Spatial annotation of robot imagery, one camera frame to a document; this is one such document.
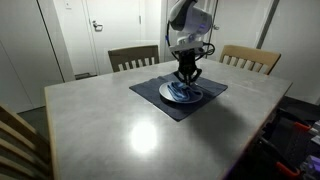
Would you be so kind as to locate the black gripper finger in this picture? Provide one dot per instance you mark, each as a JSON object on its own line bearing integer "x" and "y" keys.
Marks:
{"x": 185, "y": 81}
{"x": 192, "y": 81}

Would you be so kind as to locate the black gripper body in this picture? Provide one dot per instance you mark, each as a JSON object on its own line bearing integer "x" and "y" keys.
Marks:
{"x": 187, "y": 69}

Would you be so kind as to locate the blue towel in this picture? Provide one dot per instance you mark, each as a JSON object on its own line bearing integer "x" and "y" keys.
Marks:
{"x": 180, "y": 92}

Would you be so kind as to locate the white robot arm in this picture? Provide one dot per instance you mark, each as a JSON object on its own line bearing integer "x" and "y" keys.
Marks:
{"x": 193, "y": 23}

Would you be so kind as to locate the white plate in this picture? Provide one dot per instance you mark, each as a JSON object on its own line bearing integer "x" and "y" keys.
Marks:
{"x": 163, "y": 90}

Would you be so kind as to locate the dark blue placemat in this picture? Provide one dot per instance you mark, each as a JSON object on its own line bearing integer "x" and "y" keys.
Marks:
{"x": 178, "y": 111}

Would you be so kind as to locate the light wooden chair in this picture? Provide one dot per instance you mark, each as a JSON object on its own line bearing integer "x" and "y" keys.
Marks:
{"x": 257, "y": 57}

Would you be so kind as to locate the dark wooden chair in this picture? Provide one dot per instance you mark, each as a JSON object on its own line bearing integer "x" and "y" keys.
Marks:
{"x": 133, "y": 57}

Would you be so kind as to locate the orange black clamp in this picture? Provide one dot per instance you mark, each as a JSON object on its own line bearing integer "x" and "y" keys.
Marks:
{"x": 281, "y": 163}
{"x": 303, "y": 125}

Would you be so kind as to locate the silver door handle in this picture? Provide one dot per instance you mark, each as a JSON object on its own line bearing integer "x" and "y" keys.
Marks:
{"x": 97, "y": 27}

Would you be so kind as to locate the wooden chair near camera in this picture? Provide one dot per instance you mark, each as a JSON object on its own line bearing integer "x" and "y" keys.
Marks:
{"x": 25, "y": 153}

